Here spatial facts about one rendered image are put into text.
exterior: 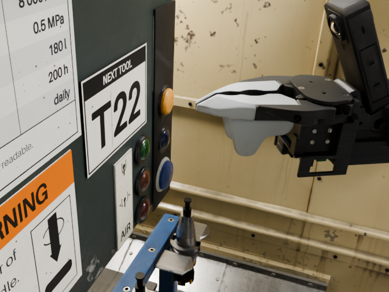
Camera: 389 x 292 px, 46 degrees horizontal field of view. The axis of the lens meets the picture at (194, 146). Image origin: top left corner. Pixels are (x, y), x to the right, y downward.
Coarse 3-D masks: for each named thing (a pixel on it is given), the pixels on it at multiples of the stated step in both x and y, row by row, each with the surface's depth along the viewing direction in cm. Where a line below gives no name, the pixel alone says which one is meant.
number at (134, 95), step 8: (128, 80) 35; (136, 80) 36; (120, 88) 34; (128, 88) 35; (136, 88) 36; (112, 96) 33; (120, 96) 34; (128, 96) 35; (136, 96) 37; (112, 104) 33; (120, 104) 34; (128, 104) 35; (136, 104) 37; (112, 112) 33; (120, 112) 34; (128, 112) 36; (136, 112) 37; (112, 120) 33; (120, 120) 35; (128, 120) 36; (136, 120) 38; (112, 128) 34; (120, 128) 35; (128, 128) 36; (120, 136) 35
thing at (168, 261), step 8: (160, 256) 91; (168, 256) 91; (176, 256) 92; (184, 256) 92; (160, 264) 89; (168, 264) 89; (176, 264) 90; (184, 264) 90; (192, 264) 90; (176, 272) 88; (184, 272) 88
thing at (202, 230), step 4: (196, 224) 101; (200, 224) 101; (204, 224) 101; (176, 228) 99; (196, 228) 100; (200, 228) 100; (204, 228) 100; (208, 228) 100; (196, 232) 98; (200, 232) 98; (204, 232) 99; (208, 232) 99; (200, 236) 97; (204, 236) 98
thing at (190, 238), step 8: (184, 216) 91; (192, 216) 91; (184, 224) 91; (192, 224) 91; (176, 232) 94; (184, 232) 91; (192, 232) 92; (176, 240) 93; (184, 240) 92; (192, 240) 93
